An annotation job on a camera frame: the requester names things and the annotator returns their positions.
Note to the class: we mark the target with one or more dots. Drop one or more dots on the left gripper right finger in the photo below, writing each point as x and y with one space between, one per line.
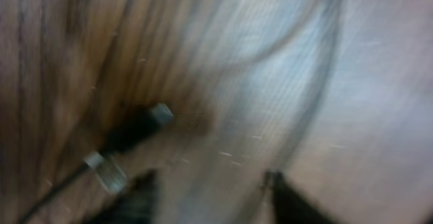
289 205

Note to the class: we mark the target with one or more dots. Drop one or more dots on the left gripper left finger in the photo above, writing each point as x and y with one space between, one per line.
135 206

